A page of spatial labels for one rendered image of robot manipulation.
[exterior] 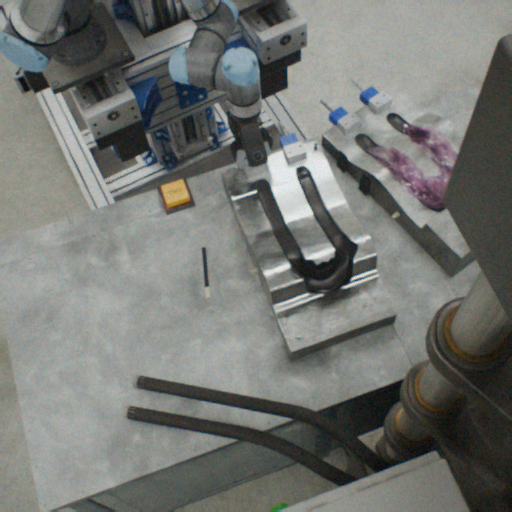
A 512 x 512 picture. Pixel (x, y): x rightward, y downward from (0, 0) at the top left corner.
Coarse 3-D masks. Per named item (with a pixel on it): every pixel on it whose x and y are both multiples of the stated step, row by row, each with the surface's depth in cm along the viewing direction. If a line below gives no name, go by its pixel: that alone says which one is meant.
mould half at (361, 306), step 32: (320, 160) 173; (288, 192) 170; (320, 192) 169; (256, 224) 166; (288, 224) 166; (352, 224) 161; (256, 256) 159; (320, 256) 156; (288, 288) 155; (352, 288) 160; (288, 320) 157; (320, 320) 157; (352, 320) 157; (384, 320) 157; (288, 352) 158
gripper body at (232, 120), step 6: (228, 114) 162; (258, 114) 154; (228, 120) 163; (234, 120) 161; (240, 120) 154; (246, 120) 153; (252, 120) 154; (258, 120) 160; (234, 126) 160; (234, 132) 160; (264, 132) 160; (240, 138) 159; (264, 138) 162; (240, 144) 161
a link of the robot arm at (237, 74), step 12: (240, 48) 142; (228, 60) 141; (240, 60) 141; (252, 60) 141; (216, 72) 143; (228, 72) 140; (240, 72) 140; (252, 72) 141; (216, 84) 145; (228, 84) 144; (240, 84) 142; (252, 84) 143; (228, 96) 148; (240, 96) 146; (252, 96) 147
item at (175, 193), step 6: (180, 180) 179; (162, 186) 178; (168, 186) 178; (174, 186) 178; (180, 186) 178; (162, 192) 178; (168, 192) 177; (174, 192) 177; (180, 192) 177; (186, 192) 177; (168, 198) 177; (174, 198) 177; (180, 198) 176; (186, 198) 177; (168, 204) 176; (174, 204) 177
